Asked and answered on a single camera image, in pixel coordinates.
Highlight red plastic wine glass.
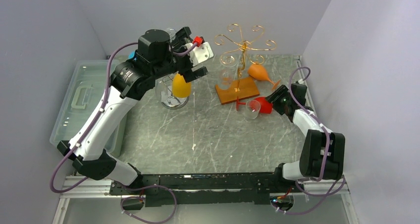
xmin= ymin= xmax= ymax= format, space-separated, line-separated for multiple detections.
xmin=235 ymin=97 xmax=273 ymax=114

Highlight gold wire glass rack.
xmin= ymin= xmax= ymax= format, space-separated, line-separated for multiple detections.
xmin=214 ymin=23 xmax=277 ymax=105

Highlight yellow plastic wine glass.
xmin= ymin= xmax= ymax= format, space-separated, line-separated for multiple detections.
xmin=172 ymin=73 xmax=192 ymax=98

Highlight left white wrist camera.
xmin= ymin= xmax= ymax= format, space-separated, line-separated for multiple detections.
xmin=185 ymin=37 xmax=214 ymax=67

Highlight clear plastic storage box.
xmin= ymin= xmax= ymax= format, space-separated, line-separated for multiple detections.
xmin=50 ymin=60 xmax=108 ymax=147

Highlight orange plastic wine glass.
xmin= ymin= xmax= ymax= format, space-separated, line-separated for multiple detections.
xmin=247 ymin=63 xmax=280 ymax=91

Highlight blue plastic wine glass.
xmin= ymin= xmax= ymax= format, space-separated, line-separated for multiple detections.
xmin=128 ymin=51 xmax=136 ymax=60

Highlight clear patterned wine glass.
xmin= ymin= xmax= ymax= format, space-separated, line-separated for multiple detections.
xmin=218 ymin=55 xmax=238 ymax=90

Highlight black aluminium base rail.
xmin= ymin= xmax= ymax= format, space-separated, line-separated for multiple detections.
xmin=59 ymin=172 xmax=351 ymax=207

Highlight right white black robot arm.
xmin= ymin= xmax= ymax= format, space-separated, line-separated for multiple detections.
xmin=265 ymin=83 xmax=345 ymax=192

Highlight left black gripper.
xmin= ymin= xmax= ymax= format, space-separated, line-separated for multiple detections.
xmin=152 ymin=28 xmax=208 ymax=82

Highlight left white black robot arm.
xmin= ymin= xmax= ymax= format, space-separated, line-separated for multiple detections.
xmin=57 ymin=27 xmax=214 ymax=194

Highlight silver wire glass rack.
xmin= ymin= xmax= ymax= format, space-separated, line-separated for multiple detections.
xmin=155 ymin=74 xmax=189 ymax=110

